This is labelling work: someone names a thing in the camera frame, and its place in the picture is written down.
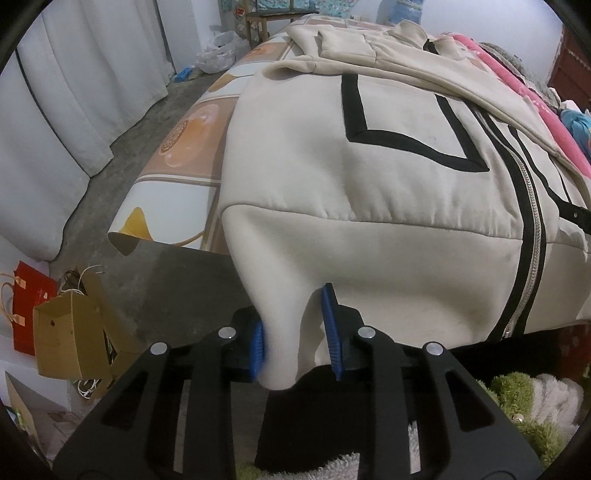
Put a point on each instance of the red paper bag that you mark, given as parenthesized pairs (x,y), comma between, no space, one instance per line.
(27,314)

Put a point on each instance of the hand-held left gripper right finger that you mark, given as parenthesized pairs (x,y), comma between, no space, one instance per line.
(332,332)

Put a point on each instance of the blue floral wall cloth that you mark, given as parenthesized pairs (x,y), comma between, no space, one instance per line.
(277,3)

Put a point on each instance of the teal cloth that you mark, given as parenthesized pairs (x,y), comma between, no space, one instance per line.
(579,127)

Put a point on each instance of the brown paper bag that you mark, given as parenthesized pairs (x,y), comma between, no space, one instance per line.
(64,337)

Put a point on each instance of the pink blanket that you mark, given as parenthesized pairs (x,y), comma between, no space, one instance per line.
(554,124)

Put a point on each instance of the blue water jug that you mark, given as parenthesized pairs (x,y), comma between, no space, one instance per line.
(401,11)

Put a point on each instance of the wooden chair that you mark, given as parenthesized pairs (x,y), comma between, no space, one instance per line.
(265,15)

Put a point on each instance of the beige zip jacket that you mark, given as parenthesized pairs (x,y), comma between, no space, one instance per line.
(392,254)

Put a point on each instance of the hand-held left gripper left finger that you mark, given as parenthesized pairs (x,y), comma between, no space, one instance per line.
(256,355)

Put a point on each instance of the flat brown cardboard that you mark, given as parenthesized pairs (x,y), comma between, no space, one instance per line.
(23,406)

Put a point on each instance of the white curtain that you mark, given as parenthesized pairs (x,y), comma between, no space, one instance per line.
(69,92)

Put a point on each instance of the grey blanket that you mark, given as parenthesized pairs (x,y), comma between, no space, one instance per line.
(521,69)

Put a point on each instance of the brown wooden door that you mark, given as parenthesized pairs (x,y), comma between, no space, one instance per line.
(572,64)

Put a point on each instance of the small blue floor object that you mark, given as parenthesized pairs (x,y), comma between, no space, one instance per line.
(184,74)

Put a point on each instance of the white plastic bag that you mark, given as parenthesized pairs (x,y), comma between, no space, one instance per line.
(219,55)

